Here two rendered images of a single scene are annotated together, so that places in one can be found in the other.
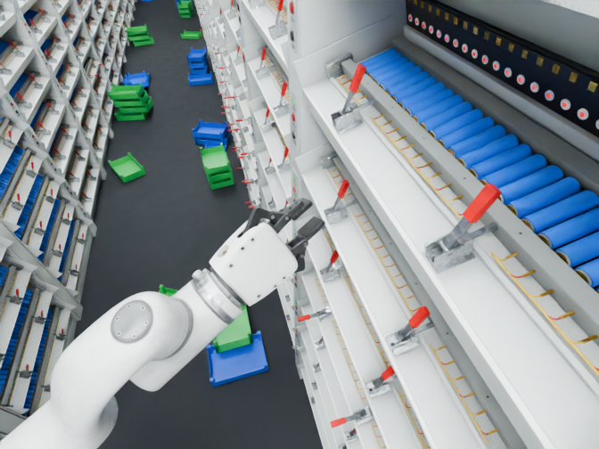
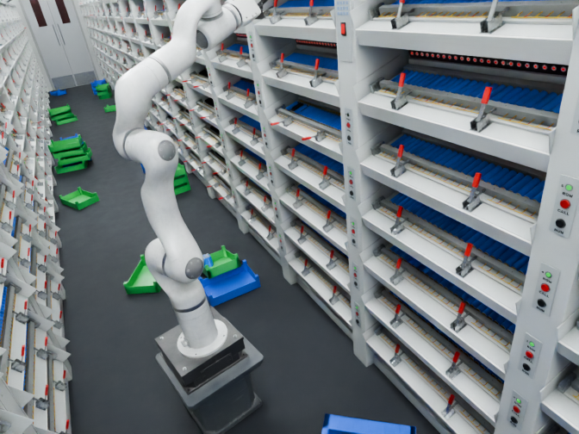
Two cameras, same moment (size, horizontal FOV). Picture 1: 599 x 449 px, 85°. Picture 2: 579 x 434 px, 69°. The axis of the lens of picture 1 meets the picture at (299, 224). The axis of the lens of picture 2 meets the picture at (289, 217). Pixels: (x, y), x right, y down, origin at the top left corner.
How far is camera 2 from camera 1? 134 cm
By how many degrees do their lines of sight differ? 18
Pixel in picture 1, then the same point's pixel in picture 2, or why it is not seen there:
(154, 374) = (211, 28)
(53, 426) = (177, 38)
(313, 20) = not seen: outside the picture
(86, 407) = (195, 13)
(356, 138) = not seen: outside the picture
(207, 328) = (228, 16)
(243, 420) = (246, 318)
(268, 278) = (249, 10)
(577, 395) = not seen: outside the picture
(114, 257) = (86, 256)
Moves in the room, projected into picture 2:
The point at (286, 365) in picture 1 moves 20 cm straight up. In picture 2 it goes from (276, 280) to (271, 252)
